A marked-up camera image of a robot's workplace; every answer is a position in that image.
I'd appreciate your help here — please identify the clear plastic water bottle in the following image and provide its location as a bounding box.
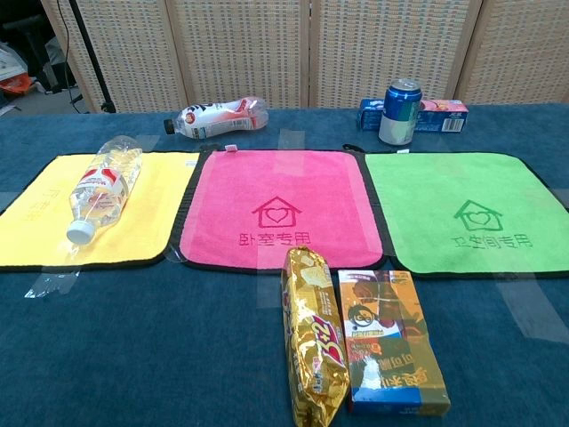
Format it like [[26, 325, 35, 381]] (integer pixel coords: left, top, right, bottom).
[[65, 135, 144, 245]]

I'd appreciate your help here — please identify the black-capped sports drink bottle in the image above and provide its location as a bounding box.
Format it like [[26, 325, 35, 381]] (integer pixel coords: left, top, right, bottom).
[[162, 96, 269, 140]]

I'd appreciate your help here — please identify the pink towel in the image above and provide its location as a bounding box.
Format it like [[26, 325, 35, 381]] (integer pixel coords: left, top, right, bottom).
[[171, 149, 388, 272]]

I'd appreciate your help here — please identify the gold biscuit packet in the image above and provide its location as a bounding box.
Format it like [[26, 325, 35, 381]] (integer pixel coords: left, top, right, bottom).
[[279, 246, 351, 427]]

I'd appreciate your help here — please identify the yellow towel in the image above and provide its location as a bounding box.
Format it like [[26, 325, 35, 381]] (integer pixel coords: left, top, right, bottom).
[[0, 151, 201, 273]]

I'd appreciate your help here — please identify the blue soda can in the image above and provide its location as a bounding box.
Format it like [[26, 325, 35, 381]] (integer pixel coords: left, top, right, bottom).
[[378, 78, 423, 147]]

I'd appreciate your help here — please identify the orange blue snack box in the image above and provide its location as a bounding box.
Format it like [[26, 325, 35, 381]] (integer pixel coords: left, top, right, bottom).
[[337, 268, 452, 418]]

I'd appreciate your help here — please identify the green towel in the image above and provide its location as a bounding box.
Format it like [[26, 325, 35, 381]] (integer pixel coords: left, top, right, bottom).
[[362, 150, 569, 279]]

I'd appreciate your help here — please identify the wicker folding screen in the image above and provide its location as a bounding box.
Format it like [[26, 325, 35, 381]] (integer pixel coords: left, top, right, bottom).
[[42, 0, 569, 113]]

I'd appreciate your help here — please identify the blue pink cookie box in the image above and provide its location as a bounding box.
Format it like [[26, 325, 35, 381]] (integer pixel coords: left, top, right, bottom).
[[357, 98, 470, 133]]

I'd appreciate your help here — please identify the black tripod stand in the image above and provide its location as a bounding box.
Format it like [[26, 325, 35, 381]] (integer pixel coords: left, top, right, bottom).
[[66, 0, 117, 115]]

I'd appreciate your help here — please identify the orange plastic bag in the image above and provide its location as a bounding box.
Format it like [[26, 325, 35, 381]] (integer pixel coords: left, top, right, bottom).
[[0, 73, 33, 94]]

